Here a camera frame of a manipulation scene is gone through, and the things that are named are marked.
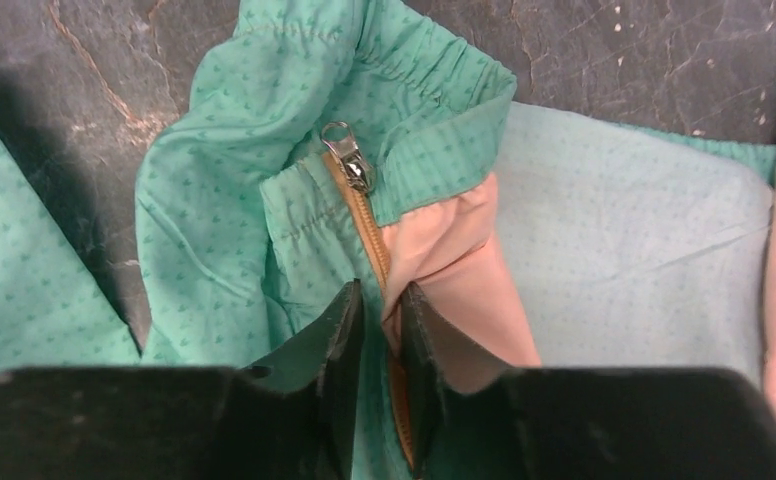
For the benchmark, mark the green and orange jacket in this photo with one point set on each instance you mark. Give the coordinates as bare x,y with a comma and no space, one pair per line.
551,239

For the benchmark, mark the silver zipper slider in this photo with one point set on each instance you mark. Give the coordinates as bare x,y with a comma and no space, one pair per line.
339,138

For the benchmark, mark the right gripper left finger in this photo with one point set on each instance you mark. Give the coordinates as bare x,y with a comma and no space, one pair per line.
288,415

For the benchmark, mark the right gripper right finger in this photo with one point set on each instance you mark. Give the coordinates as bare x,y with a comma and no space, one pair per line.
473,416

